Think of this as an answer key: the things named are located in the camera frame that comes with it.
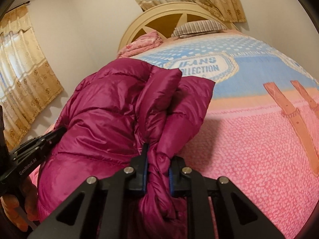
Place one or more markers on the magenta quilted down jacket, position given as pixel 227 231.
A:
pixel 110 116

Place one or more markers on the pink folded blanket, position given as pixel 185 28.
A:
pixel 142 44

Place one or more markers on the cream wooden headboard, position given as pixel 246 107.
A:
pixel 165 18

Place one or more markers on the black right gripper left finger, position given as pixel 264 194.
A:
pixel 98 207

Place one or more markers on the beige patterned left curtain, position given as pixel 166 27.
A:
pixel 28 83

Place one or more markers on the blue pink printed bedspread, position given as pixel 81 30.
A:
pixel 261 126

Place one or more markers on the striped pillow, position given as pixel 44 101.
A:
pixel 195 27

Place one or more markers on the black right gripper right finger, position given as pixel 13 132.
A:
pixel 216 208

